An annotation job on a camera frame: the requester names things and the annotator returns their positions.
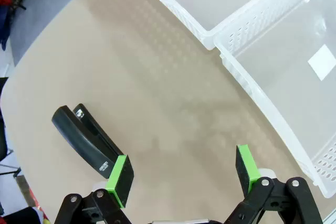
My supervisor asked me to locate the black office chair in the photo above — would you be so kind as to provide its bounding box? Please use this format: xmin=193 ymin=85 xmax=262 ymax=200
xmin=0 ymin=77 xmax=22 ymax=177

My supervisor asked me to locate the white square label sticker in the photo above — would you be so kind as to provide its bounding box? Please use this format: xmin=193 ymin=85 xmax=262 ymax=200
xmin=307 ymin=44 xmax=336 ymax=81

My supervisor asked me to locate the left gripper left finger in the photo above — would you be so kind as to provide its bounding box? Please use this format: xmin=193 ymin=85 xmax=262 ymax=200
xmin=54 ymin=155 xmax=134 ymax=224

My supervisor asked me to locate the black stapler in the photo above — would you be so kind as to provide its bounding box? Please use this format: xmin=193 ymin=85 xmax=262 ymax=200
xmin=51 ymin=103 xmax=124 ymax=180

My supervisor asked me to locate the dark cloth with red trim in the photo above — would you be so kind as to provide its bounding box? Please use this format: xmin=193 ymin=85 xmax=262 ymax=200
xmin=0 ymin=205 xmax=50 ymax=224

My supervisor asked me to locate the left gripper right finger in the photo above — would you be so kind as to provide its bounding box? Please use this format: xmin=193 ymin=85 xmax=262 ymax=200
xmin=223 ymin=144 xmax=324 ymax=224

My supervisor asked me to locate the dark blue garment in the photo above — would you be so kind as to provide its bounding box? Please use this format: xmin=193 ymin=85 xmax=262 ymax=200
xmin=0 ymin=6 xmax=17 ymax=50

